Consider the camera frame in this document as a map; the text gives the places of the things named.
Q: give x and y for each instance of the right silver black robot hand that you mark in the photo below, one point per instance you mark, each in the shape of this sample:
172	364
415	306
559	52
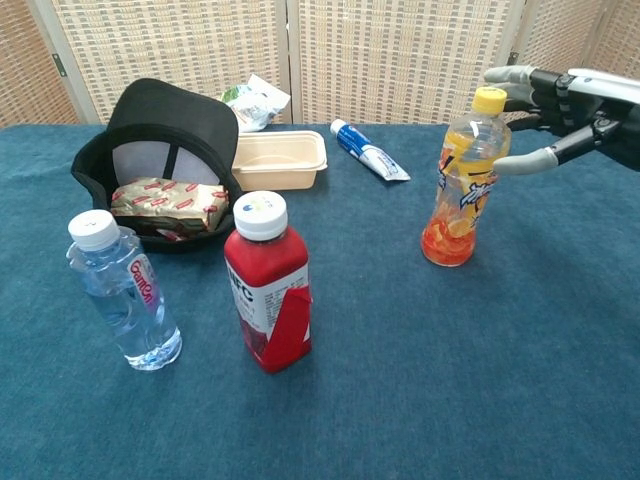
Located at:
607	120

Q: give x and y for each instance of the orange juice bottle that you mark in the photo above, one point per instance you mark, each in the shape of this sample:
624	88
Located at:
465	200

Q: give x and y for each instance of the red bottle with white cap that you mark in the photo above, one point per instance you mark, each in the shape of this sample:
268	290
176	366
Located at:
265	270

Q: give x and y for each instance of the woven folding screen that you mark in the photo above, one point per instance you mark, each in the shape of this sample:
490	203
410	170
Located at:
390	55

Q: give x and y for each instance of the blue white toothpaste tube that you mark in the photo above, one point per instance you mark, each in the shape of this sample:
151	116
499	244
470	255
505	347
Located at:
367	150

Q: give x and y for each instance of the blue table cloth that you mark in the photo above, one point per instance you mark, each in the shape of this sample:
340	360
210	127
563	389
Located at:
400	375

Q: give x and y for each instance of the beige food tray container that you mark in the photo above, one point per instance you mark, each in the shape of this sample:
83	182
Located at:
280	160

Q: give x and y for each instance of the white green snack bag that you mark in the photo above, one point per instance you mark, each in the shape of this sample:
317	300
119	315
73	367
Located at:
255	105

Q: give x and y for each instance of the black baseball cap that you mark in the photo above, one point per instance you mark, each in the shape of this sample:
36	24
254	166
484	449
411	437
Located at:
170	115

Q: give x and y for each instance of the gold red snack packet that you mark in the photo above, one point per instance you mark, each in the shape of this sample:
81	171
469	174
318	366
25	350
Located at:
170	202

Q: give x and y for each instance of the clear water bottle white cap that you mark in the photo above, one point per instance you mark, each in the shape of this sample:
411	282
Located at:
125	305

